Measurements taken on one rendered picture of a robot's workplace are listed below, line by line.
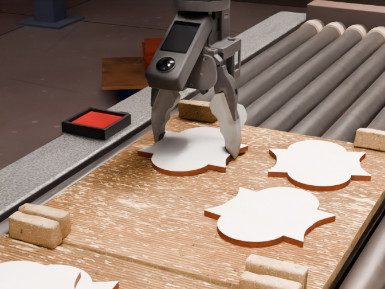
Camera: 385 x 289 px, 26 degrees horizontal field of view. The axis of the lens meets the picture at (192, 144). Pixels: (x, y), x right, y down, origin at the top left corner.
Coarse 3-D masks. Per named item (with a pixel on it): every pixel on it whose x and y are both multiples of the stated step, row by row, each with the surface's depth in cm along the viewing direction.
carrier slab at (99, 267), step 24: (0, 240) 89; (48, 264) 84; (72, 264) 84; (96, 264) 84; (120, 264) 84; (120, 288) 80; (144, 288) 80; (168, 288) 80; (192, 288) 80; (216, 288) 80
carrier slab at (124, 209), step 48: (144, 144) 114; (288, 144) 114; (96, 192) 100; (144, 192) 100; (192, 192) 100; (336, 192) 100; (384, 192) 102; (96, 240) 89; (144, 240) 89; (192, 240) 89; (336, 240) 89
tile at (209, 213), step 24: (240, 192) 98; (264, 192) 98; (288, 192) 98; (216, 216) 93; (240, 216) 93; (264, 216) 93; (288, 216) 93; (312, 216) 93; (240, 240) 88; (264, 240) 87; (288, 240) 88
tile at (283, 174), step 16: (304, 144) 112; (320, 144) 112; (336, 144) 112; (288, 160) 107; (304, 160) 107; (320, 160) 107; (336, 160) 107; (352, 160) 107; (272, 176) 104; (288, 176) 103; (304, 176) 103; (320, 176) 103; (336, 176) 103; (352, 176) 103; (368, 176) 103
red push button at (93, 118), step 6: (90, 114) 128; (96, 114) 128; (102, 114) 128; (108, 114) 128; (78, 120) 125; (84, 120) 125; (90, 120) 125; (96, 120) 125; (102, 120) 125; (108, 120) 125; (114, 120) 125; (96, 126) 123; (102, 126) 123
